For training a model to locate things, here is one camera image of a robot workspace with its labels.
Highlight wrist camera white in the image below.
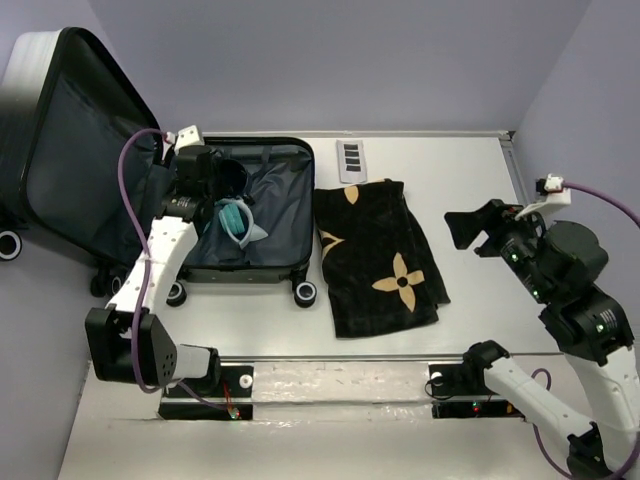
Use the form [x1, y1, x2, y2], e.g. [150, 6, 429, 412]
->
[515, 174, 572, 220]
[163, 125, 205, 152]

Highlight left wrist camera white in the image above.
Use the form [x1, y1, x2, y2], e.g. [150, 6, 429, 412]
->
[163, 125, 205, 152]

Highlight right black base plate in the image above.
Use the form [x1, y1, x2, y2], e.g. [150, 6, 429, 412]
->
[424, 363, 524, 420]

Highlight dark blue mug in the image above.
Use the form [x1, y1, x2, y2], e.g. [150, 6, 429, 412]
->
[217, 159, 249, 198]

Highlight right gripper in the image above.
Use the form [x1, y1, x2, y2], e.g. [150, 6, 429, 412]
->
[442, 196, 555, 301]

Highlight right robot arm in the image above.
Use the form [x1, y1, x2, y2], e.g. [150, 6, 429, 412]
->
[444, 199, 639, 479]

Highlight black and white suitcase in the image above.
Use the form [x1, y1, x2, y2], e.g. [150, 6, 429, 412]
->
[1, 27, 317, 307]

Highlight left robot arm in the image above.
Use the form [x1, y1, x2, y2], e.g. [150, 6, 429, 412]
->
[85, 145, 222, 395]

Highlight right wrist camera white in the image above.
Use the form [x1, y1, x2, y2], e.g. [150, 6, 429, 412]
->
[515, 174, 572, 220]

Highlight teal headphones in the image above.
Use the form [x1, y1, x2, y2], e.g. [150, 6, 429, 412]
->
[198, 198, 269, 249]

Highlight black towel with tan flowers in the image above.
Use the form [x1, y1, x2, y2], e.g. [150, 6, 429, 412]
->
[313, 179, 450, 339]

